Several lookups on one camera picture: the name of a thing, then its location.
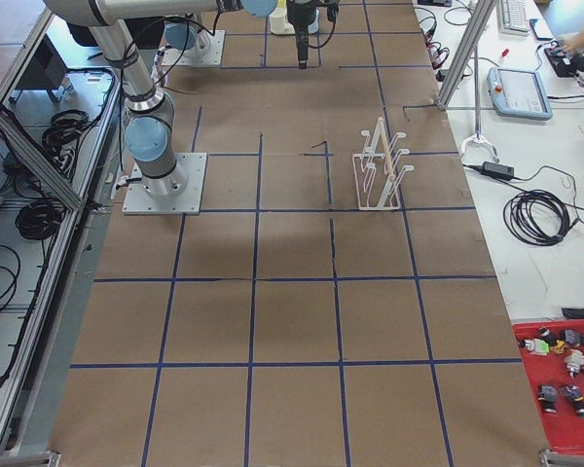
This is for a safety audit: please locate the reacher grabber tool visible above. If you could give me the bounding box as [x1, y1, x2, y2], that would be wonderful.
[459, 0, 501, 165]

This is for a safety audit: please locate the blue teach pendant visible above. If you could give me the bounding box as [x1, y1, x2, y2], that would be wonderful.
[487, 67, 553, 121]

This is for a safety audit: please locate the red parts tray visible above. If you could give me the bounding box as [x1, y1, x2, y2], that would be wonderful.
[513, 320, 584, 455]

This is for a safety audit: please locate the aluminium frame post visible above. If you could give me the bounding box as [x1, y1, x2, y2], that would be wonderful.
[436, 0, 496, 110]

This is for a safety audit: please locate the coiled black cable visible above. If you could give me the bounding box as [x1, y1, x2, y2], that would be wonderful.
[503, 189, 571, 244]

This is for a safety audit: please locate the white keyboard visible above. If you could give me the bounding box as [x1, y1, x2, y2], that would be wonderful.
[496, 0, 529, 36]

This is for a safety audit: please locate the black power adapter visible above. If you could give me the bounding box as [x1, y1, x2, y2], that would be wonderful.
[481, 162, 515, 181]

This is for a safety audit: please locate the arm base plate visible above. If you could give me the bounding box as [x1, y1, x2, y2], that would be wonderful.
[123, 153, 207, 215]
[162, 25, 225, 67]

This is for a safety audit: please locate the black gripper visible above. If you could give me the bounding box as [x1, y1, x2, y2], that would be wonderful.
[286, 0, 318, 69]

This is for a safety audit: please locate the white wire cup rack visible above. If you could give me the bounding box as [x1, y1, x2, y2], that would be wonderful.
[351, 117, 415, 211]

